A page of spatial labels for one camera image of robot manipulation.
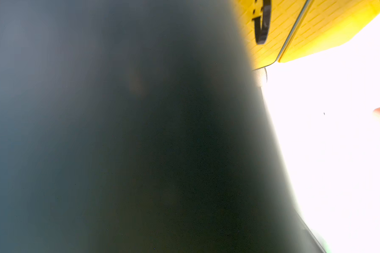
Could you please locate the teal yellow drawer cabinet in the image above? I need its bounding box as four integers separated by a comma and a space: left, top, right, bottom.
0, 1, 380, 253

